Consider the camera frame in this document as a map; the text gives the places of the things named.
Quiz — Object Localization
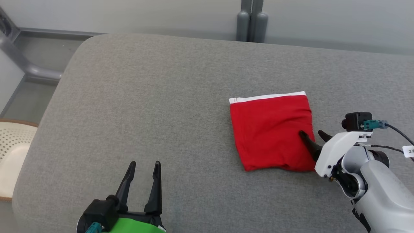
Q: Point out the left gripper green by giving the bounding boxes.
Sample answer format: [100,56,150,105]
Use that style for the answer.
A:
[108,161,167,233]

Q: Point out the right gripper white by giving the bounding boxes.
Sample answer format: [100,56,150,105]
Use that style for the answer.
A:
[298,130,373,178]

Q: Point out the red shorts white trim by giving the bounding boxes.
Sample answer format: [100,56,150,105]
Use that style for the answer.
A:
[229,91,317,172]

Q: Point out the grey fabric sofa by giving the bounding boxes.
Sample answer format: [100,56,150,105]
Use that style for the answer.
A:
[12,33,414,233]

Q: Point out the right camera cable teal plug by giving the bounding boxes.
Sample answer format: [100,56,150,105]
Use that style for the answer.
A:
[364,120,414,147]

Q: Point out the camera cable teal plug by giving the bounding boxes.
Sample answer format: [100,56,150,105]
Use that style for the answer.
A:
[364,120,414,147]
[84,222,104,233]

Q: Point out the left camera cable teal plug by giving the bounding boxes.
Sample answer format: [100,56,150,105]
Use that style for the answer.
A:
[84,222,104,233]

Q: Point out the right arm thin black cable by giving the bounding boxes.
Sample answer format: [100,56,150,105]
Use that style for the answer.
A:
[358,144,414,162]

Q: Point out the grey partition post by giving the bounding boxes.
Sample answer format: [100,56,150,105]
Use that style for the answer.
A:
[236,0,254,42]
[251,0,269,44]

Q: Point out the grey metal tube frame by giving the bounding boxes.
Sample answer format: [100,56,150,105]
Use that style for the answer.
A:
[0,6,62,82]

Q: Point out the grey wall base rail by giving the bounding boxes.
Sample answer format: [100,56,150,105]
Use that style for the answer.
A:
[19,27,104,41]

